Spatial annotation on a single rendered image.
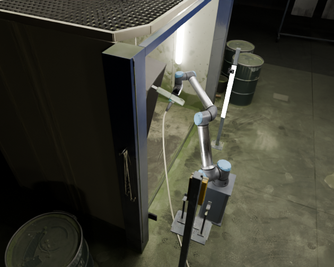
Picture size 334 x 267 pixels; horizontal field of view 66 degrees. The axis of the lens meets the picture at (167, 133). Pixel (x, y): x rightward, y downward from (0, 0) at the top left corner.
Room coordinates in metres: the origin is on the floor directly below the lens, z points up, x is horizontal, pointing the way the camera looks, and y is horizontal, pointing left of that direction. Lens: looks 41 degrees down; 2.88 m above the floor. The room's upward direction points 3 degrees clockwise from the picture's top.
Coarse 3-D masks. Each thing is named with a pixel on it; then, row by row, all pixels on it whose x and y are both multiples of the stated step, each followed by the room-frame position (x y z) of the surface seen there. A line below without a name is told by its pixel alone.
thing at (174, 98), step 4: (156, 88) 2.25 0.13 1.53; (160, 88) 2.25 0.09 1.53; (160, 92) 2.23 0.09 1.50; (164, 92) 2.22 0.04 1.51; (168, 92) 2.24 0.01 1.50; (168, 96) 2.20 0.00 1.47; (172, 96) 2.20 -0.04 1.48; (176, 96) 2.22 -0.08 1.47; (172, 100) 2.19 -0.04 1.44; (176, 100) 2.18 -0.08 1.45; (180, 100) 2.18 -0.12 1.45; (168, 104) 2.21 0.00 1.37; (180, 104) 2.17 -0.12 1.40; (168, 108) 2.21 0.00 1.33
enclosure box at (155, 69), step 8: (152, 64) 2.52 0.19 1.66; (160, 64) 2.56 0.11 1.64; (152, 72) 2.37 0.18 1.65; (160, 72) 2.40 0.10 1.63; (152, 80) 2.22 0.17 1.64; (160, 80) 2.63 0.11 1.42; (152, 88) 2.65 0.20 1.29; (152, 96) 2.65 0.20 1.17; (152, 104) 2.65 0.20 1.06; (152, 112) 2.65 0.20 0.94
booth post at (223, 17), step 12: (228, 0) 3.98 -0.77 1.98; (228, 12) 3.97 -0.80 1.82; (216, 24) 4.02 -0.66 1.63; (228, 24) 4.09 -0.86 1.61; (216, 36) 4.01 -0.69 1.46; (216, 48) 4.00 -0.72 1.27; (216, 60) 3.99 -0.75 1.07; (216, 72) 3.98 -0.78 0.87; (216, 84) 3.99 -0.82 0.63; (204, 108) 4.01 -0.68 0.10
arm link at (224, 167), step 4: (220, 160) 1.90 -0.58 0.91; (224, 160) 1.90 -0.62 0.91; (216, 164) 1.86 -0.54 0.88; (220, 164) 1.83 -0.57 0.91; (224, 164) 1.84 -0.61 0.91; (228, 164) 1.85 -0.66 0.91; (220, 168) 1.79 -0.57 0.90; (224, 168) 1.78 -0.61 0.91; (228, 168) 1.79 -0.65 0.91; (220, 172) 1.76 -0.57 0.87; (224, 172) 1.77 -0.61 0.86; (228, 172) 1.79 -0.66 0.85; (220, 176) 1.74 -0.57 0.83; (224, 176) 1.77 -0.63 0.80
